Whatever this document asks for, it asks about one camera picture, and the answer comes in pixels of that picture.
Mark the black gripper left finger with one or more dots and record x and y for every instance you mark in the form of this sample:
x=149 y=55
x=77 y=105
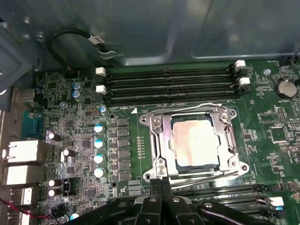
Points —
x=150 y=213

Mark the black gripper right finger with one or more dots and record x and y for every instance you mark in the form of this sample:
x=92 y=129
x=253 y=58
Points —
x=178 y=213

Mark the silver-topped CPU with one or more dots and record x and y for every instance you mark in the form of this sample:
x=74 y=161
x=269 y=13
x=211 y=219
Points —
x=197 y=143

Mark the metal socket cover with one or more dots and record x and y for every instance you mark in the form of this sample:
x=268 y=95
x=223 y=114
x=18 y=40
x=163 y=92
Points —
x=165 y=140

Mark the black RAM slot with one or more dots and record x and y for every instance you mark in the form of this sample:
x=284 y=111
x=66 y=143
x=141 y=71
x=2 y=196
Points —
x=168 y=98
x=239 y=204
x=168 y=71
x=222 y=189
x=264 y=212
x=168 y=88
x=229 y=197
x=168 y=79

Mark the CPU socket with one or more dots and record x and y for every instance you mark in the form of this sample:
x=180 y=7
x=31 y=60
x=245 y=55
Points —
x=145 y=118

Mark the green motherboard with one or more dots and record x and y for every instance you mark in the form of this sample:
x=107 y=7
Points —
x=262 y=140

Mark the silver coin battery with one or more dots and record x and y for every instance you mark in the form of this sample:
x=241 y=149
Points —
x=286 y=88

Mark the black PC case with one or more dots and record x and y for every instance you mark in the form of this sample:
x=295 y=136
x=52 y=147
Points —
x=164 y=28

